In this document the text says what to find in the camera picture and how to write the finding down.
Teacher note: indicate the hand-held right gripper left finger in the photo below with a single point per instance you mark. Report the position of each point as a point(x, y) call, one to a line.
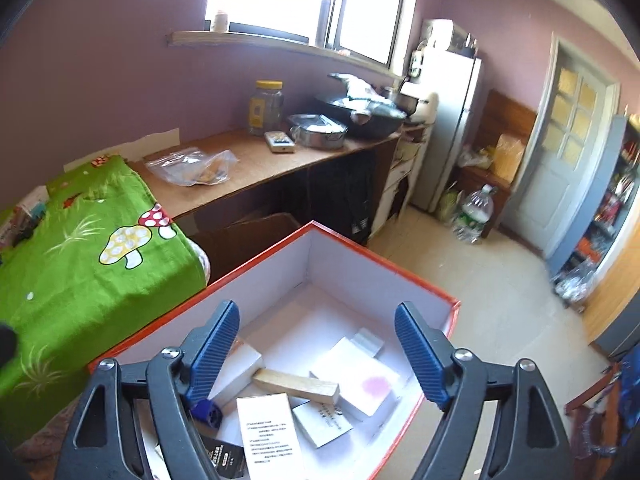
point(212, 355)

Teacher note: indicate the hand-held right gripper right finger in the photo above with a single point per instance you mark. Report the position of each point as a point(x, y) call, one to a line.
point(422, 355)

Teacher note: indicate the plain white box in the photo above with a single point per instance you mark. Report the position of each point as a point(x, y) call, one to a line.
point(240, 367)

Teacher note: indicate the small silver box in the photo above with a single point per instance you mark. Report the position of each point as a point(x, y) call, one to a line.
point(369, 341)

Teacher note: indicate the white box with pink mark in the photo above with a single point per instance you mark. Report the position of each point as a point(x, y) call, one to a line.
point(357, 377)

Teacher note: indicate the wooden block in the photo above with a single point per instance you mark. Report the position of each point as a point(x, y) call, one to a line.
point(295, 385)

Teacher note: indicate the large white printed box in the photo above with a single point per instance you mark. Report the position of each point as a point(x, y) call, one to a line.
point(267, 432)

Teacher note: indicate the red storage box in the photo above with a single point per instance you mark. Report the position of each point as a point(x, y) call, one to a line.
point(360, 280)

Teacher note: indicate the black box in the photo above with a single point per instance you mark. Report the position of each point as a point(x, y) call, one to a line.
point(225, 457)

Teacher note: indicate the small white printed box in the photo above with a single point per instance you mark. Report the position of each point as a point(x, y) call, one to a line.
point(322, 422)

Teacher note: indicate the clear water bottle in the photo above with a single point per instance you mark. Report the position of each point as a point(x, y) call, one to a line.
point(475, 215)

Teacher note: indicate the green mushroom printed blanket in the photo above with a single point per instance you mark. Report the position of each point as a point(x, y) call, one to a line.
point(85, 270)

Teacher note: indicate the white cabinet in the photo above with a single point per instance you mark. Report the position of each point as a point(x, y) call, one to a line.
point(400, 180)

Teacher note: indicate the clear plastic bag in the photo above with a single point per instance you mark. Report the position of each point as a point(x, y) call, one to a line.
point(192, 167)

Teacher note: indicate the wooden desk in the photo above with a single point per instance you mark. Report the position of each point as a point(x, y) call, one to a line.
point(280, 162)

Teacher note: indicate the yellow bag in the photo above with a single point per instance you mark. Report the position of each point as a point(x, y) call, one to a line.
point(509, 157)

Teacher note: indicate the white remote control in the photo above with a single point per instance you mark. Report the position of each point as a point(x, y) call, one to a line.
point(279, 142)

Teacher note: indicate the shelf of goods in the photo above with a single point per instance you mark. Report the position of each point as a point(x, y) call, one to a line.
point(600, 220)

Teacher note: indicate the white refrigerator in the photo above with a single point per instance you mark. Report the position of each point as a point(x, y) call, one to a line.
point(450, 125)

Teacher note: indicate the black wok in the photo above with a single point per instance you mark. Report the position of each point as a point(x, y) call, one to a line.
point(370, 120)

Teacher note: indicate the grey panelled door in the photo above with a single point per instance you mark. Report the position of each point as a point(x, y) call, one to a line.
point(565, 160)

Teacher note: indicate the metal pot with lid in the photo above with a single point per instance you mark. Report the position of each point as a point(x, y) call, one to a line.
point(317, 132)

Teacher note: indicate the white rice cooker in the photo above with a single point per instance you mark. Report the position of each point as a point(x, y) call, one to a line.
point(425, 107)

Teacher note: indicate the clear jar with yellow lid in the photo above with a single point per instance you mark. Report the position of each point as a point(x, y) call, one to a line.
point(265, 107)

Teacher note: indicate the wooden windowsill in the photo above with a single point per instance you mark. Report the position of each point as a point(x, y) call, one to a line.
point(280, 45)

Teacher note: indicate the small bottle on windowsill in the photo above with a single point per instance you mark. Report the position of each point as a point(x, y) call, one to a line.
point(220, 21)

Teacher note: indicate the window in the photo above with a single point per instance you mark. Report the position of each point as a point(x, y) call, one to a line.
point(300, 0)

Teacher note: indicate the white paper on wall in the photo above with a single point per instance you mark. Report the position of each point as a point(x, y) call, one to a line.
point(150, 142)

